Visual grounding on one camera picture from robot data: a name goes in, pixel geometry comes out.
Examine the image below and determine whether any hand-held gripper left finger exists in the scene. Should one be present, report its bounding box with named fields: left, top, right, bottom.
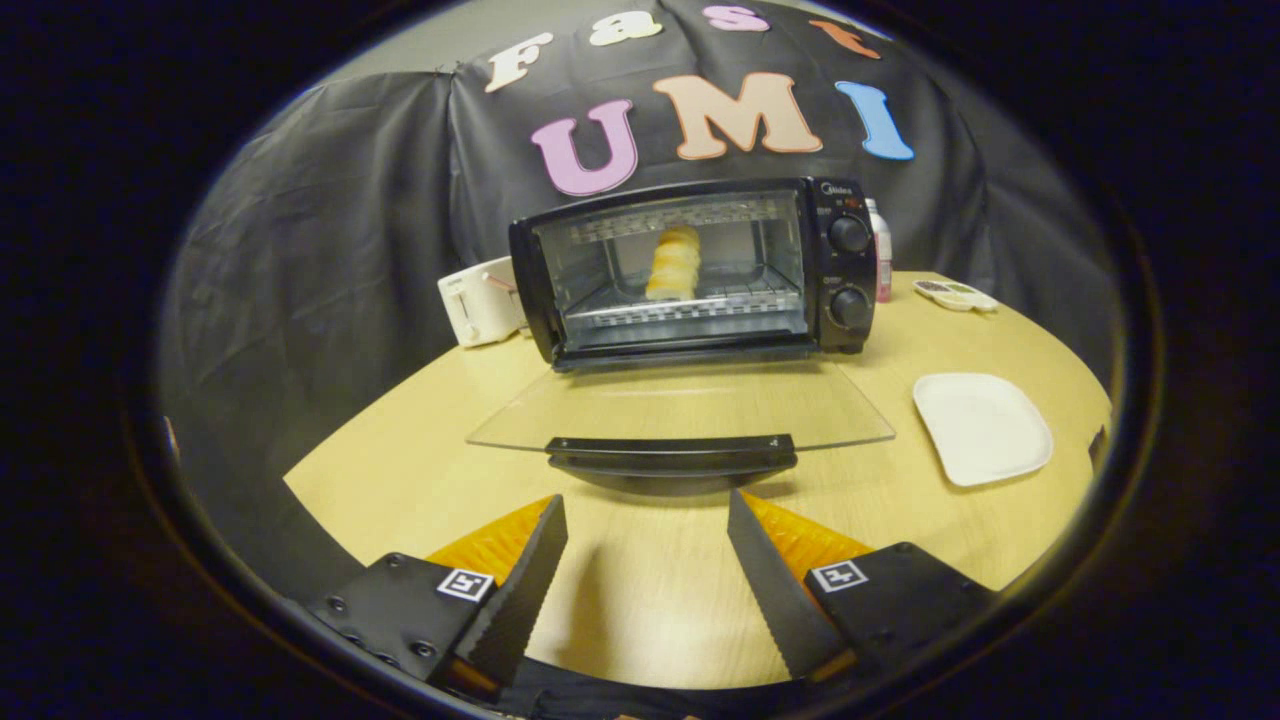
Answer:
left=300, top=494, right=569, bottom=699

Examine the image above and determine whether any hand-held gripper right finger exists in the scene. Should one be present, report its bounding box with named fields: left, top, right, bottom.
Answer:
left=727, top=489, right=996, bottom=683

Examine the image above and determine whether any black toaster oven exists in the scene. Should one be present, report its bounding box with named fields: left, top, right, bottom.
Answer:
left=466, top=177, right=897, bottom=479

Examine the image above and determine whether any golden bread roll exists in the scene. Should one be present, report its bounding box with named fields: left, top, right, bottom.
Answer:
left=645, top=225, right=703, bottom=302

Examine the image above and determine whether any white pop-up toaster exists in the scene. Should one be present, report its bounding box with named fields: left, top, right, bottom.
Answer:
left=437, top=256, right=529, bottom=349

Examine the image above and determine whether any white square plate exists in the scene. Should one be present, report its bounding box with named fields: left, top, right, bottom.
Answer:
left=912, top=373, right=1055, bottom=488

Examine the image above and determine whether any small white paint palette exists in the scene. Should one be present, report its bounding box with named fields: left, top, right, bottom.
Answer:
left=912, top=279, right=999, bottom=313

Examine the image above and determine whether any pink drink bottle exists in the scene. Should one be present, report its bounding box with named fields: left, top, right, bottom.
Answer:
left=865, top=198, right=894, bottom=304

